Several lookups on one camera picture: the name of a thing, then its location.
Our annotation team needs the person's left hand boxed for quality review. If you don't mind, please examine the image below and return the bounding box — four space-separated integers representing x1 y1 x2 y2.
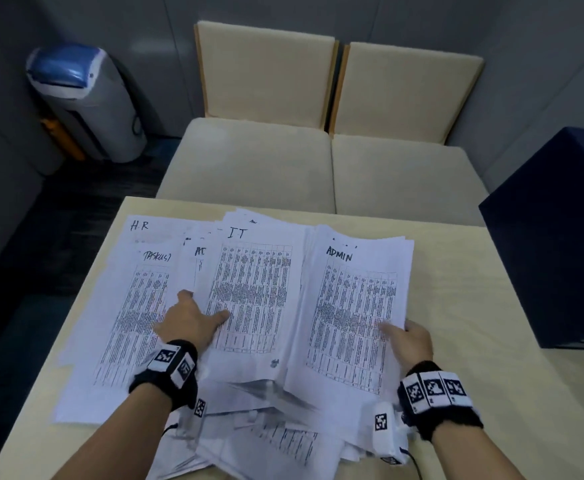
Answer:
151 289 232 353

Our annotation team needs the beige cushioned chair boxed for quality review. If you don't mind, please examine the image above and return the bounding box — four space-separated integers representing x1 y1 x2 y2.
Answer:
327 42 489 228
155 20 341 215

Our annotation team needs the stack of printed paper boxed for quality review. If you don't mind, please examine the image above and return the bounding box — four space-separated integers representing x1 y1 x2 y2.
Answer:
282 223 417 398

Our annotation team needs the orange bottle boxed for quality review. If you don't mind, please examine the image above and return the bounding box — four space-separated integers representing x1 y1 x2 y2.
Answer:
40 117 86 161

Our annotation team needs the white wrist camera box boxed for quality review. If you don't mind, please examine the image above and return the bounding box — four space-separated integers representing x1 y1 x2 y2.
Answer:
369 402 413 465
174 394 208 441

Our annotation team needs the person's right hand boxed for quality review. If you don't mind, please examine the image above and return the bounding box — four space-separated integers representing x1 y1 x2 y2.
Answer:
377 318 435 377

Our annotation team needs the person's right forearm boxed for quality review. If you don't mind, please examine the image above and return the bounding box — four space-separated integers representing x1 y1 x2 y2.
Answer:
429 419 541 480

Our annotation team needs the pile of printed paper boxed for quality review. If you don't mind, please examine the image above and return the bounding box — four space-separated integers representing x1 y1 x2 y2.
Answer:
53 208 403 480

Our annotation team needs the grey bin with blue lid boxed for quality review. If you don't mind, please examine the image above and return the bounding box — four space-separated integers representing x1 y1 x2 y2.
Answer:
25 42 148 164

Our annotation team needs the person's left forearm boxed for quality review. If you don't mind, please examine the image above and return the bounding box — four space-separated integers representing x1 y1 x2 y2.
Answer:
71 382 185 480

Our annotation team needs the black marker wristband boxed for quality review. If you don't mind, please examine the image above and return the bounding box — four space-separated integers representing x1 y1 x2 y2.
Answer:
128 339 200 413
397 360 485 443

